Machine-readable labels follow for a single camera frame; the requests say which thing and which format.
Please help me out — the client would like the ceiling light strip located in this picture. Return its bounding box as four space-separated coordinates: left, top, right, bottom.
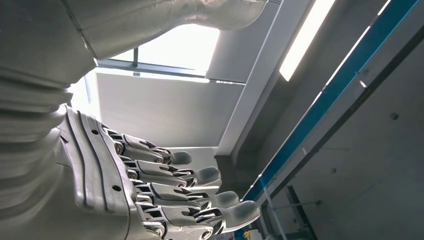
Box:
279 0 337 82

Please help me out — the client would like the dark window frame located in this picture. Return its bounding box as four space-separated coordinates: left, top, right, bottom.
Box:
97 23 246 84

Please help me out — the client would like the blue overhead rail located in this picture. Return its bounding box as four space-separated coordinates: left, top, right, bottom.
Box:
233 0 422 240

